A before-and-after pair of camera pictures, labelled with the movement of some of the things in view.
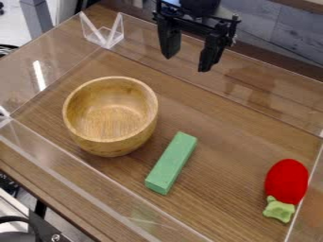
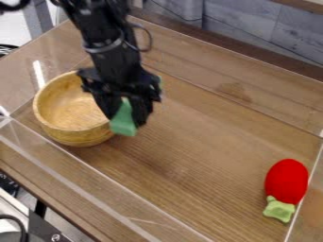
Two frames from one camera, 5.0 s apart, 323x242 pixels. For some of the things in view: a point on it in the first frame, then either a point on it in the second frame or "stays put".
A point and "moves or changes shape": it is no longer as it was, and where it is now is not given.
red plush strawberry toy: [286, 183] stays put
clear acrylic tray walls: [213, 150] stays put
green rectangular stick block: [172, 163] to [124, 123]
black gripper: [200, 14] to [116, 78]
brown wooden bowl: [110, 112] moves or changes shape
